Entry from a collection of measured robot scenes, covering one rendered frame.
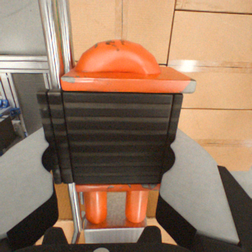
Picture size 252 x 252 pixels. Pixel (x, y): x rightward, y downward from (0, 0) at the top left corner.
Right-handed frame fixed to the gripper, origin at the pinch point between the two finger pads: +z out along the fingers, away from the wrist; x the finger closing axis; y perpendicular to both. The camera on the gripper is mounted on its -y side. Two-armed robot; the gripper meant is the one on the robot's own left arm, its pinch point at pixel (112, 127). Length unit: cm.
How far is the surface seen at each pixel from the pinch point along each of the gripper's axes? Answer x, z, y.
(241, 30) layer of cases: 50, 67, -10
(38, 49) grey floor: -55, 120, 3
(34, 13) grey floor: -54, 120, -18
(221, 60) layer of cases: 45, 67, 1
